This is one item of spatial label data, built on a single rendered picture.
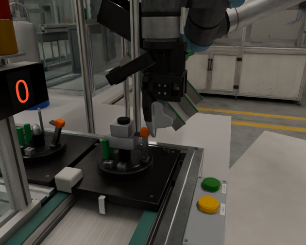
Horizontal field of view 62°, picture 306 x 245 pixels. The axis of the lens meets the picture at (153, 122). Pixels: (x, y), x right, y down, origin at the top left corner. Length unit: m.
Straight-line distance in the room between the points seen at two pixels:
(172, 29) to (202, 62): 4.17
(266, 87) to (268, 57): 0.50
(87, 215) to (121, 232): 0.09
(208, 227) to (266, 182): 0.38
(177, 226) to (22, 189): 0.31
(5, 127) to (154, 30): 0.31
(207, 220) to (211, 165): 0.38
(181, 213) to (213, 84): 4.25
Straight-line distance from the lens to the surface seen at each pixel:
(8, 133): 0.52
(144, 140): 0.60
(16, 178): 0.55
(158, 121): 0.55
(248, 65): 4.64
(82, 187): 0.59
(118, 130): 0.59
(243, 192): 0.78
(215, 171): 0.85
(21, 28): 1.45
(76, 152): 0.74
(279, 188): 0.84
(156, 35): 0.49
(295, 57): 4.70
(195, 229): 0.50
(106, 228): 0.57
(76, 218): 0.60
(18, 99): 0.46
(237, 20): 0.65
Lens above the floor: 1.31
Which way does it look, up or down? 22 degrees down
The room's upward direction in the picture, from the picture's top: straight up
